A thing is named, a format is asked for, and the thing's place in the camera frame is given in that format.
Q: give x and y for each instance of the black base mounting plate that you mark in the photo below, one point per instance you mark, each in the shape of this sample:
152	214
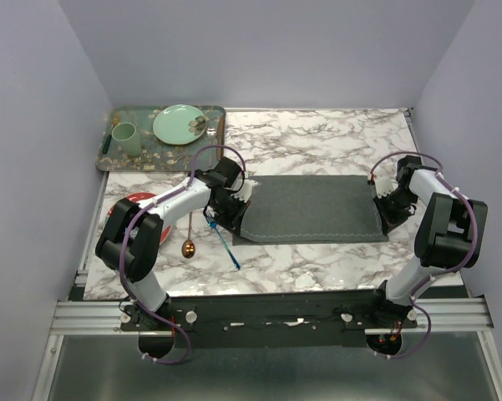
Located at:
333	318

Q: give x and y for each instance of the green floral tray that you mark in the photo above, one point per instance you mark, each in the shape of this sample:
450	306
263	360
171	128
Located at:
155	155

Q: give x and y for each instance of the mint green plate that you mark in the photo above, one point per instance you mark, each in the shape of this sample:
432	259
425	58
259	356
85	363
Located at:
179	124

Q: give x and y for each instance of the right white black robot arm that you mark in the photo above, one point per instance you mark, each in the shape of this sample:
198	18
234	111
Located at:
449	235

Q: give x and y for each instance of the copper spoon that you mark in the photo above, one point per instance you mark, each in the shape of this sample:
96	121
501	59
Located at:
188	246

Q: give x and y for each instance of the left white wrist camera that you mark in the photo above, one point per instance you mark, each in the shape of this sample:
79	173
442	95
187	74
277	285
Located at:
244	194

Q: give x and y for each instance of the red blue floral plate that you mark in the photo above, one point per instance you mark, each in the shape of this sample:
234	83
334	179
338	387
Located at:
136	198

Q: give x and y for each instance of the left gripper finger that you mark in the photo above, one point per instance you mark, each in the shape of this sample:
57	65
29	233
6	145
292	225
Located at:
225	218
238	217

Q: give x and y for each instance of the silver spoon on tray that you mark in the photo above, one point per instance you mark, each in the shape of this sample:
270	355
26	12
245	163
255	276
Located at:
211	136

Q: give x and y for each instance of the dark grey cloth napkin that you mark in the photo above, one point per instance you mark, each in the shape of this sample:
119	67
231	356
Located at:
306	209

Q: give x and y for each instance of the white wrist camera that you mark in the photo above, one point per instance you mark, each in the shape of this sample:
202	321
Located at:
383	187
244	194

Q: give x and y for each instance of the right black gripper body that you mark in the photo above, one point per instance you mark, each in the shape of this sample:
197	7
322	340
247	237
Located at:
398	198

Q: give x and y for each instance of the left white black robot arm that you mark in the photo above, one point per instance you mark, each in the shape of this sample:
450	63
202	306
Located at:
130	240

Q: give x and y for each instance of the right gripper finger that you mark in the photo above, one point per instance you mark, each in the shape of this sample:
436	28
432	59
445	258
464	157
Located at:
395	219
383	211

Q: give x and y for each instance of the blue metal fork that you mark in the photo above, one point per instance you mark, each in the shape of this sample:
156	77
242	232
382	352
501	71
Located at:
225	244

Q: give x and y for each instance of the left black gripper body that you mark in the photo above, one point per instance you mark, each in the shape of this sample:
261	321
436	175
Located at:
229	205

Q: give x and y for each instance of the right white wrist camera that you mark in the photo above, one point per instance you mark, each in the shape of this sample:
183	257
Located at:
383	187

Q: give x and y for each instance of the mint green cup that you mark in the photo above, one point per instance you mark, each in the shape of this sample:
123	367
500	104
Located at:
128	138

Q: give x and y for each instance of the aluminium frame rail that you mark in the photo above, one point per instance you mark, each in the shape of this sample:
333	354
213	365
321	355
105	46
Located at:
103	318

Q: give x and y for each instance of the green handled utensil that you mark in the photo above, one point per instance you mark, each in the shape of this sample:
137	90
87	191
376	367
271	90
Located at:
106	144

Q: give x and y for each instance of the brown wooden chopstick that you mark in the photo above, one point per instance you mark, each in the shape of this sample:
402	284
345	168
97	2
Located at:
220	135

